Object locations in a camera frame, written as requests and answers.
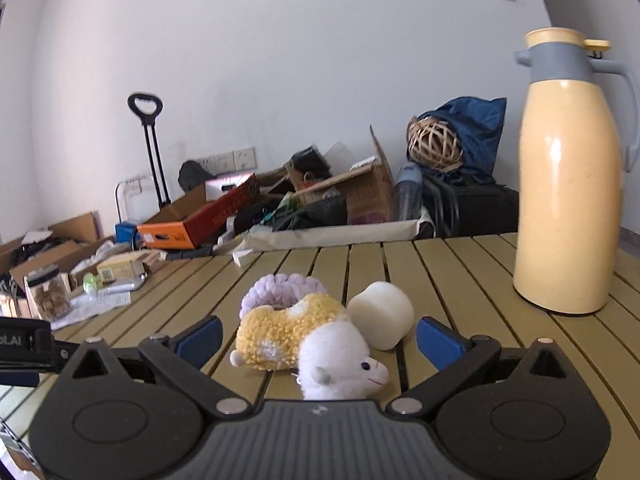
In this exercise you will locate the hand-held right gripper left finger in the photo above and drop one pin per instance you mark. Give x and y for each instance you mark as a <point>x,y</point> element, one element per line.
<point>200,342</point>

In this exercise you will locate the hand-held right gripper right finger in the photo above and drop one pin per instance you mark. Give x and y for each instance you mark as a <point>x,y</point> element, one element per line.
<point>440,342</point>

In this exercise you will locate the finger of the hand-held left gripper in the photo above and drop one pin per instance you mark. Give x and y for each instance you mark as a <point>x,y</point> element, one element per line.
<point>20,380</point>
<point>62,351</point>

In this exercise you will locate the lilac fluffy scrunchie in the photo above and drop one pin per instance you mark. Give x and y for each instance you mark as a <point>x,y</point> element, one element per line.
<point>260,292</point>

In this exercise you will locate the yellow white sheep plush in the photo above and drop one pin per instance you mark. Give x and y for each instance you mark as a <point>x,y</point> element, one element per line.
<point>300,340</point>

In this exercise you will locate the clear snack jar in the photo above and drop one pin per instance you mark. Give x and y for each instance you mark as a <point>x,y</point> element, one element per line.
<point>47,295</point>

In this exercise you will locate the olive folding camping table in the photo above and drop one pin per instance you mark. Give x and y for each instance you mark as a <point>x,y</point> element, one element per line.
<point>450,270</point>

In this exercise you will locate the small white box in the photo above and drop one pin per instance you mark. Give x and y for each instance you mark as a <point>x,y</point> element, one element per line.
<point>243,257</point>

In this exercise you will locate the small beige carton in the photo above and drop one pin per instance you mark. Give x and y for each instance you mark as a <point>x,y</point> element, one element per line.
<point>120,267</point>

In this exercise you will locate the cardboard box with clutter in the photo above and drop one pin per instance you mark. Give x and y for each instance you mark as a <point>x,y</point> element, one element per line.
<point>65,240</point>

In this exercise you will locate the orange cardboard box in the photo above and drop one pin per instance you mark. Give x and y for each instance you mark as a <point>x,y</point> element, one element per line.
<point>200,220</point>

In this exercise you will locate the blue plastic crate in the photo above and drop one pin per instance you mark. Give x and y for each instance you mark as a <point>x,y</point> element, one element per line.
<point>127,232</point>

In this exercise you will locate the black suitcase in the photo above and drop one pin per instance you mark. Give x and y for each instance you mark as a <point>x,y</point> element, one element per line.
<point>480,210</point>

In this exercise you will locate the grey blue bottle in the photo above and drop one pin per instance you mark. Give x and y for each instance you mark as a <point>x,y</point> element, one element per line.
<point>406,195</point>

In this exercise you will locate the open brown cardboard box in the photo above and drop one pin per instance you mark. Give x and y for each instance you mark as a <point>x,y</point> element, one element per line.
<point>365,195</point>

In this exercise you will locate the black soft bag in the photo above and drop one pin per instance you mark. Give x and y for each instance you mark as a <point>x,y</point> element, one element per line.
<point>195,175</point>

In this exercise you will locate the wicker ball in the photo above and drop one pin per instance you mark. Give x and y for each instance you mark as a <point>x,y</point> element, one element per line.
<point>434,142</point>

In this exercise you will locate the yellow thermos jug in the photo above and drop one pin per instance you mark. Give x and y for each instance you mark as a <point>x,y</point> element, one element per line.
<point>565,185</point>

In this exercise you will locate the black hard case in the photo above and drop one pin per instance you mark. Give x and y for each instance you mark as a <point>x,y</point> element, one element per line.
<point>310,160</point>

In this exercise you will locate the dark blue fabric bag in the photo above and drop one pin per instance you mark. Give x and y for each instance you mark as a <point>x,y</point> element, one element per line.
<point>480,130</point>

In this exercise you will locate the white metal trolley frame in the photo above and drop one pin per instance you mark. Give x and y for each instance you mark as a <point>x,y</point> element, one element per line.
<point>120,195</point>

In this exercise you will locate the white wall socket row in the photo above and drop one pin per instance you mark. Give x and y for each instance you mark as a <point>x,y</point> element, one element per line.
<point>227,159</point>

